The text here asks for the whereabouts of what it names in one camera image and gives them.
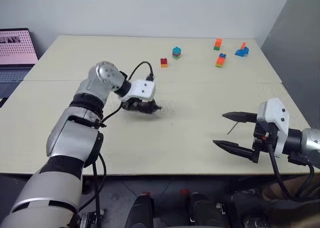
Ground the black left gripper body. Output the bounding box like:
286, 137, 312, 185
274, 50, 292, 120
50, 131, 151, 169
121, 97, 141, 112

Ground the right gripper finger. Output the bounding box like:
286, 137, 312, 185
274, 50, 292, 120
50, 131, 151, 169
212, 139, 259, 164
221, 111, 258, 125

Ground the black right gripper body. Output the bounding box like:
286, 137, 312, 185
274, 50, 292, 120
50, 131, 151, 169
251, 121, 279, 164

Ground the thin metal screwdriver bit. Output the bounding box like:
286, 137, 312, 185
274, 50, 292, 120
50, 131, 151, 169
227, 122, 238, 136

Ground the blue green striped block stack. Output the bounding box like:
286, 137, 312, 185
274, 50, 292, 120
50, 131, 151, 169
171, 46, 182, 61

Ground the blue orange yellow block stack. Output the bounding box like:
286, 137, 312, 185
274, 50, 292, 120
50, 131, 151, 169
215, 52, 228, 69

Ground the large dark bulky shape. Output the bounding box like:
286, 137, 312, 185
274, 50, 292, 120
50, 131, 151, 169
224, 180, 320, 228

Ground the blue block with orange piece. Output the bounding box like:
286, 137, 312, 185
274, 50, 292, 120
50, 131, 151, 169
234, 41, 250, 58

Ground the dark rounded shape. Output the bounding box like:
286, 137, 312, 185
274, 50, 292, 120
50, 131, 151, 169
186, 192, 226, 228
124, 193, 155, 228

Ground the open laptop with pink screen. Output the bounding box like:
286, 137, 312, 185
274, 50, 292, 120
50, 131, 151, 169
0, 27, 39, 108

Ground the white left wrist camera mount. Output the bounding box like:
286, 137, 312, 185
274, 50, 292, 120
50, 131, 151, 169
117, 79, 156, 103

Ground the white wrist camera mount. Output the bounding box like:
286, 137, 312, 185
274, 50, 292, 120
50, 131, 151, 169
256, 97, 291, 159
117, 79, 156, 103

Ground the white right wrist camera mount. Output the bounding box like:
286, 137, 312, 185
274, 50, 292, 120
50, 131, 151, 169
256, 97, 291, 159

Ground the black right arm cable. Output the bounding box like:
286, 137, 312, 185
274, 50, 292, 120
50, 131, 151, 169
264, 136, 316, 203

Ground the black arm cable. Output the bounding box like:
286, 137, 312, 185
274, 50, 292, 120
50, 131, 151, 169
264, 136, 316, 203
99, 60, 155, 128
81, 152, 108, 228

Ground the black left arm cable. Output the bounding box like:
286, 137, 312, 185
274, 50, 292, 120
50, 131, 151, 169
81, 152, 108, 228
99, 60, 155, 128

